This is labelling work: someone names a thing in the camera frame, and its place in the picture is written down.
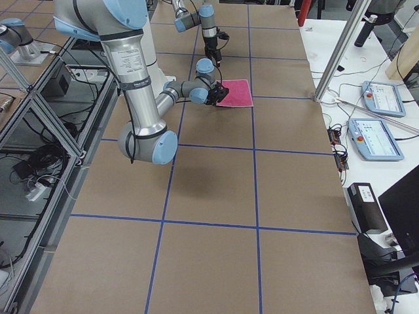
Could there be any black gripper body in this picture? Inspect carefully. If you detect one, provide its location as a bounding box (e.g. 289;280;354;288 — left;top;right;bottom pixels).
205;82;228;105
204;37;222;63

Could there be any pink towel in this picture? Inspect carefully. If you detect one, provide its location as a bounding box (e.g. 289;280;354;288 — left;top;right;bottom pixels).
217;79;253;108

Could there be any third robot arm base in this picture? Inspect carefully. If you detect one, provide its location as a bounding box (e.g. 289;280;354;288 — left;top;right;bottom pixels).
1;18;57;66

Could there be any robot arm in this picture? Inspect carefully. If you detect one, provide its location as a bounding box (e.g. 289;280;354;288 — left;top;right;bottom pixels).
54;1;229;164
168;1;230;67

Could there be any near teach pendant tablet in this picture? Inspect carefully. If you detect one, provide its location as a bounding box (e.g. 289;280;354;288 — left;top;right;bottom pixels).
348;118;404;162

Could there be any teach pendant tablet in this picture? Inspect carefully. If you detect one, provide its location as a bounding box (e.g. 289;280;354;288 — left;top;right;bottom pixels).
348;118;404;162
361;80;406;117

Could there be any far teach pendant tablet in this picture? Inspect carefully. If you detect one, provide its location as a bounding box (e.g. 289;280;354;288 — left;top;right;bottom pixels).
361;80;406;117

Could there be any black box with label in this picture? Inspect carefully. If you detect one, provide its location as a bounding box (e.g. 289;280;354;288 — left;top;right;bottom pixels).
347;183;388;234

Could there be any white power strip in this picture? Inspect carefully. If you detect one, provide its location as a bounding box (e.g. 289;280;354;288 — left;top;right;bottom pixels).
26;183;46;201

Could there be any black monitor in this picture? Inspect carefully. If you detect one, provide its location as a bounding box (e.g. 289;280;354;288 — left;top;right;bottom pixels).
357;167;418;296

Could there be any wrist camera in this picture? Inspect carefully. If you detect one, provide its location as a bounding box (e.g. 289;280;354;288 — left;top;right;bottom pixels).
217;31;230;41

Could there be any aluminium frame post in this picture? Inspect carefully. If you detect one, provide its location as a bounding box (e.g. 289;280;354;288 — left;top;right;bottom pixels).
313;0;372;103

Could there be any aluminium frame rail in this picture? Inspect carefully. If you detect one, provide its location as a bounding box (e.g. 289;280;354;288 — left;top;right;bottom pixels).
1;39;117;313

